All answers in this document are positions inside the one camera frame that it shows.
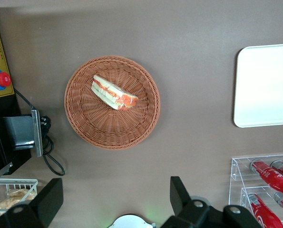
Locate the clear acrylic bottle rack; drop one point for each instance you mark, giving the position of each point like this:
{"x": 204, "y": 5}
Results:
{"x": 236, "y": 166}

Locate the black yellow-faced control box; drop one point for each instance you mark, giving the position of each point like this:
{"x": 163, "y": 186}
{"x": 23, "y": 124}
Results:
{"x": 1, "y": 42}

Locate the beige plastic tray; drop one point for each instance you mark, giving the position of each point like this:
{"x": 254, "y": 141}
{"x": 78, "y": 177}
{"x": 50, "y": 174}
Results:
{"x": 265, "y": 85}

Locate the red emergency stop button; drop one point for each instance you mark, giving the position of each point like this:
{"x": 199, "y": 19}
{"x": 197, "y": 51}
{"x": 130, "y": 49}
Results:
{"x": 2, "y": 79}

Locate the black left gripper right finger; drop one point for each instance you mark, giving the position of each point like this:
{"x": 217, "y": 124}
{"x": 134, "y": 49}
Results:
{"x": 181, "y": 202}

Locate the black machine with metal bracket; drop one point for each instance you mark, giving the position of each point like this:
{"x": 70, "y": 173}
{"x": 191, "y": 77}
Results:
{"x": 20, "y": 128}

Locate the round brown wicker basket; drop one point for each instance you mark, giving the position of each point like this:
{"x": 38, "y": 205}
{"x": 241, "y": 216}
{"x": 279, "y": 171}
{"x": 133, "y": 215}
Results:
{"x": 108, "y": 128}

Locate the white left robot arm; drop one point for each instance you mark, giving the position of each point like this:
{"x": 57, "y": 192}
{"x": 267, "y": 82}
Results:
{"x": 129, "y": 223}

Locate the clear rice cracker bag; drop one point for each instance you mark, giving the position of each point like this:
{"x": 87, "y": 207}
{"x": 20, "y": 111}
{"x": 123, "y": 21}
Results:
{"x": 1, "y": 207}
{"x": 17, "y": 195}

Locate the triangle sandwich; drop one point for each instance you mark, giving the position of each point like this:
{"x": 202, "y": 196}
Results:
{"x": 108, "y": 91}

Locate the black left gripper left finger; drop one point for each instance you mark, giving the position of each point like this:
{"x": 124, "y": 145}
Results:
{"x": 48, "y": 202}

